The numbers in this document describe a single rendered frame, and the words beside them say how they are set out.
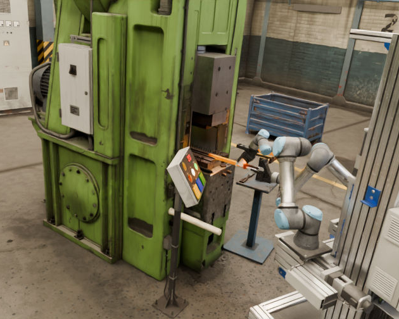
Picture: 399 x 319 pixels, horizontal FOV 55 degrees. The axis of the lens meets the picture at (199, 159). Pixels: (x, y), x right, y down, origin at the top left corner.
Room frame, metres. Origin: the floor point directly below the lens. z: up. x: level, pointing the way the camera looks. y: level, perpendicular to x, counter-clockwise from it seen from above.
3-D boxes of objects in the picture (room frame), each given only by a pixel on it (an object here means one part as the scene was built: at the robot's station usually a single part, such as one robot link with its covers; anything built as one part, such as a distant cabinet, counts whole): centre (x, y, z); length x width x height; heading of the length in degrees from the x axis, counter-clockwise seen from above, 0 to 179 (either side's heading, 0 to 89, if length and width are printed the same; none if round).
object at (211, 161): (2.89, 0.06, 0.96); 0.42 x 0.20 x 0.09; 57
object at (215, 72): (2.93, 0.03, 1.56); 0.42 x 0.39 x 0.40; 57
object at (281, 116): (6.80, -1.49, 0.36); 1.20 x 0.80 x 0.72; 52
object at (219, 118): (2.89, 0.06, 1.32); 0.42 x 0.20 x 0.10; 57
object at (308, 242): (1.97, -0.68, 0.87); 0.15 x 0.15 x 0.10
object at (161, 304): (2.27, 0.12, 0.05); 0.22 x 0.22 x 0.09; 57
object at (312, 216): (1.97, -0.67, 0.98); 0.13 x 0.12 x 0.14; 101
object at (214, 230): (2.44, -0.01, 0.62); 0.44 x 0.05 x 0.05; 57
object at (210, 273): (2.75, -0.16, 0.01); 0.58 x 0.39 x 0.01; 147
